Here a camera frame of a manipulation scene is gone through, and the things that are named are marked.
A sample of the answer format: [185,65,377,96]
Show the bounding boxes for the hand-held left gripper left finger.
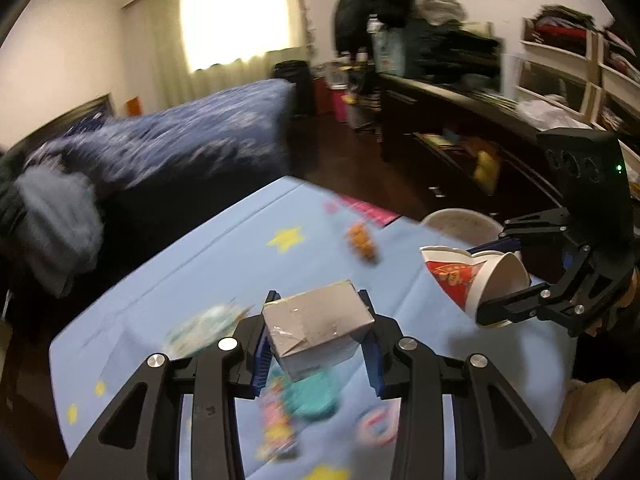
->
[67,290,281,480]

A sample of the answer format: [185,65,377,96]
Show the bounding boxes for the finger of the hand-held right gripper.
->
[466,207,593,261]
[474,242,638,338]

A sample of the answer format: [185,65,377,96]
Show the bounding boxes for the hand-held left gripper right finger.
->
[356,289,576,480]

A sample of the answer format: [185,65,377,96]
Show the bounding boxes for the red printed paper cup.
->
[419,245,532,330]

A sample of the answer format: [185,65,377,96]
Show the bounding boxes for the grey cardboard box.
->
[261,280,376,382]

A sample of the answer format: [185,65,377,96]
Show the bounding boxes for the green white packet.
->
[162,304,253,358]

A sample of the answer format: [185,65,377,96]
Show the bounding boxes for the person's right hand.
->
[586,266,640,338]

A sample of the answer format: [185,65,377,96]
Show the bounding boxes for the yellow object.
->
[472,150,501,193]

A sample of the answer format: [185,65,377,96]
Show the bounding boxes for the white plastic bag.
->
[515,99,591,131]

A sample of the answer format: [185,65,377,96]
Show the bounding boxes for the blue printed tablecloth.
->
[48,176,581,480]

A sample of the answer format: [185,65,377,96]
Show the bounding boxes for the orange toy figure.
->
[345,222,381,263]

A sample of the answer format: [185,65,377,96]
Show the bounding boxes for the person's beige clothing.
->
[550,377,640,480]

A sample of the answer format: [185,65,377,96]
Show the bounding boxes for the dark wooden bed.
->
[0,79,301,311]

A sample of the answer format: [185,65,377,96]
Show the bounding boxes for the dark wooden dresser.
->
[377,72,571,226]

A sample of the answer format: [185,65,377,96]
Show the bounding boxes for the pile of dark clothes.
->
[400,0,503,86]

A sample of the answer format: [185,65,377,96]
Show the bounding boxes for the teal hanging bag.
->
[372,27,413,76]

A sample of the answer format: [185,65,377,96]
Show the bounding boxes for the pink plastic container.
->
[332,87,353,123]

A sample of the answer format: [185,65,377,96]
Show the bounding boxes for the red box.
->
[312,77,333,116]

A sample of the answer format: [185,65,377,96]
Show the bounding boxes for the blue patterned duvet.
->
[20,79,296,196]

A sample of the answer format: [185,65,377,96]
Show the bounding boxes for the black suitcase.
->
[274,60,316,118]

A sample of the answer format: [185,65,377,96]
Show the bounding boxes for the black hanging coat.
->
[332,0,381,56]

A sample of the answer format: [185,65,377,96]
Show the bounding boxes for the pale green curtain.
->
[120,0,313,111]

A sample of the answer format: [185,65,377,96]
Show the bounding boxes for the white wall shelf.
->
[517,15,640,156]

